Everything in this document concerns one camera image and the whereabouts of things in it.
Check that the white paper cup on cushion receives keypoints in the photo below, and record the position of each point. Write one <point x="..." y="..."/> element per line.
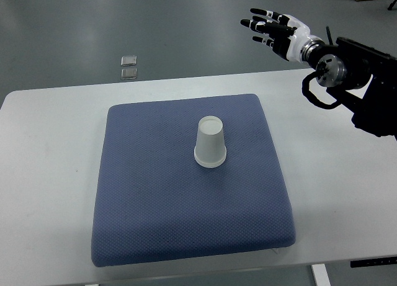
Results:
<point x="208" y="164"/>

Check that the metal floor plate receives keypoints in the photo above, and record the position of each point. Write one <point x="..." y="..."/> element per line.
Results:
<point x="129" y="60"/>
<point x="129" y="73"/>

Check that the lower metal floor plate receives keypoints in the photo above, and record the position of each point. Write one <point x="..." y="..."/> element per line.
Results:
<point x="129" y="73"/>

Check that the blue textured cushion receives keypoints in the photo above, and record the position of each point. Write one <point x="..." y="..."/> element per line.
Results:
<point x="154" y="202"/>

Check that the black tripod leg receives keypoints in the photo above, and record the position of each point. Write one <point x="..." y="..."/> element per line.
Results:
<point x="391" y="6"/>

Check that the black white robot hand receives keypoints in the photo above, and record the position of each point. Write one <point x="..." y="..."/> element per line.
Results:
<point x="287" y="36"/>

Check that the white table leg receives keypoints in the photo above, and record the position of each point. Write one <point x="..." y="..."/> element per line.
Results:
<point x="320" y="275"/>

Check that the black table control panel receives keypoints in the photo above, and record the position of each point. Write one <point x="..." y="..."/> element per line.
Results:
<point x="384" y="261"/>

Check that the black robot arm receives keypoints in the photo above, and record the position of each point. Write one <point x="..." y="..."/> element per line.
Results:
<point x="359" y="77"/>

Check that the white paper cup carried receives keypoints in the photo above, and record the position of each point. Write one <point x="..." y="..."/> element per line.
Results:
<point x="210" y="141"/>

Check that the upper metal floor plate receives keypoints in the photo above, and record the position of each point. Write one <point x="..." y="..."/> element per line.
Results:
<point x="129" y="60"/>

